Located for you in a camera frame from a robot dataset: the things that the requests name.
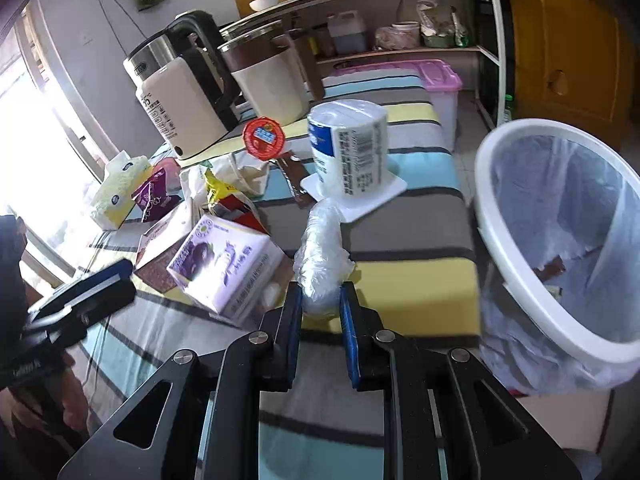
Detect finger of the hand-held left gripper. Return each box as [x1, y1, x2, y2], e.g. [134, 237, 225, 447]
[27, 259, 135, 321]
[22, 281, 137, 348]

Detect wrapped white paper roll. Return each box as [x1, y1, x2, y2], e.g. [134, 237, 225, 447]
[306, 101, 390, 211]

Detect striped blanket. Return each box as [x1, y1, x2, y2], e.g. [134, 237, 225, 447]
[75, 69, 483, 480]

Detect bright window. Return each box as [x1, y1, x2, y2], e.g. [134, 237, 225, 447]
[0, 0, 117, 281]

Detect clear plastic wrap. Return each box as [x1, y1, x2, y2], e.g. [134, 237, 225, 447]
[292, 199, 357, 317]

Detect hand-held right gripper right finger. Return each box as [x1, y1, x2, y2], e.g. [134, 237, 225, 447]
[340, 282, 583, 480]

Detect red-lidded jelly cup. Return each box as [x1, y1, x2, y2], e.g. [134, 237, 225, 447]
[242, 116, 286, 162]

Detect purple snack packet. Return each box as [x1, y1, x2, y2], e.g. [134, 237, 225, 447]
[132, 157, 182, 224]

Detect white round trash bin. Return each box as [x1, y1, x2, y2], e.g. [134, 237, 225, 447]
[474, 119, 640, 391]

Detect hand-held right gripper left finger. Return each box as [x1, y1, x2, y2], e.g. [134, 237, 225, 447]
[57, 282, 304, 480]

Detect yellow wooden door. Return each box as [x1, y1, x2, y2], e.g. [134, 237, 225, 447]
[502, 0, 637, 127]

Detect yellow tissue box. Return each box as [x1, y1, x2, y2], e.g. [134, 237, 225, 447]
[90, 151, 153, 231]

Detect purple and white carton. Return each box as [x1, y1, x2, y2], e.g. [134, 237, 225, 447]
[166, 214, 286, 324]

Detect pink-lidded storage box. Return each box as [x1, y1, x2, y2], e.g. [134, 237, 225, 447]
[332, 59, 462, 153]

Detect dark oil jug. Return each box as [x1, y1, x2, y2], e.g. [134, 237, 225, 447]
[327, 12, 369, 56]

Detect cream black electric kettle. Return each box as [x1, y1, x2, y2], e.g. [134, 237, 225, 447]
[123, 10, 242, 133]

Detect person's left hand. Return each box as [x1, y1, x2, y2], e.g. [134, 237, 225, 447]
[0, 360, 91, 456]

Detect clear bag of groceries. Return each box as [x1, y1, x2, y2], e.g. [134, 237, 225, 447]
[416, 0, 472, 49]

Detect cream jug with brown band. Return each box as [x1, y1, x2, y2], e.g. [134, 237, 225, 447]
[218, 22, 312, 126]

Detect brown snack wrapper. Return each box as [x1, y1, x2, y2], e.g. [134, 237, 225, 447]
[279, 152, 322, 209]

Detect white and red box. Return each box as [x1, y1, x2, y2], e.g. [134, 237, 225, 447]
[135, 200, 202, 272]

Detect cream soy milk maker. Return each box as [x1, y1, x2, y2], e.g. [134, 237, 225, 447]
[136, 57, 236, 162]

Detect translucent bin liner bag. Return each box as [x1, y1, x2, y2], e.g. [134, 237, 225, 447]
[477, 127, 640, 396]

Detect brown wrapper scrap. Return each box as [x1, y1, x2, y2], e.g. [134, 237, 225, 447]
[532, 255, 569, 282]

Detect white square coaster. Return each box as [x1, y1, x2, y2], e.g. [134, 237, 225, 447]
[300, 170, 408, 222]

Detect white and yellow plastic bag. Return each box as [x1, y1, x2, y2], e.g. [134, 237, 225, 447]
[180, 152, 271, 221]

